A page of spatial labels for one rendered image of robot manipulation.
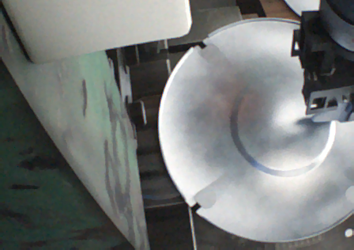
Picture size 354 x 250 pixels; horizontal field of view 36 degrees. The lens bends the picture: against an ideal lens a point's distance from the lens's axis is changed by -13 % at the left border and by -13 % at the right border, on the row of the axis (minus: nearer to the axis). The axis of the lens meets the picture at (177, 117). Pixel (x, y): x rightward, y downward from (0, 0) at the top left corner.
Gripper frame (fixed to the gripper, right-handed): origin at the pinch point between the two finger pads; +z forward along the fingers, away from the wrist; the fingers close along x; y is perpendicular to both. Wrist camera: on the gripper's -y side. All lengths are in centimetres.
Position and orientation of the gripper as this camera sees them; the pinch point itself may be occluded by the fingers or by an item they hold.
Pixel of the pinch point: (343, 109)
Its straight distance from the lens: 69.4
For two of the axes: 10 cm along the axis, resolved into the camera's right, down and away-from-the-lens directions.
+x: 1.3, 9.0, -4.1
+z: 0.8, 4.1, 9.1
